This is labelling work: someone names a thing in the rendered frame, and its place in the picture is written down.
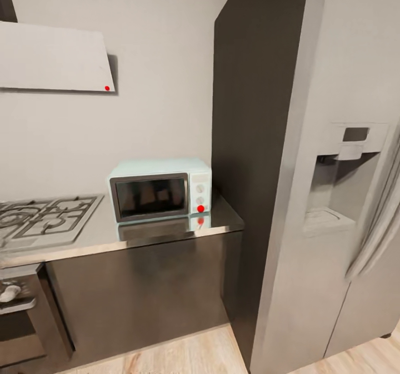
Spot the microwave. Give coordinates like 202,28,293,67
107,157,212,223

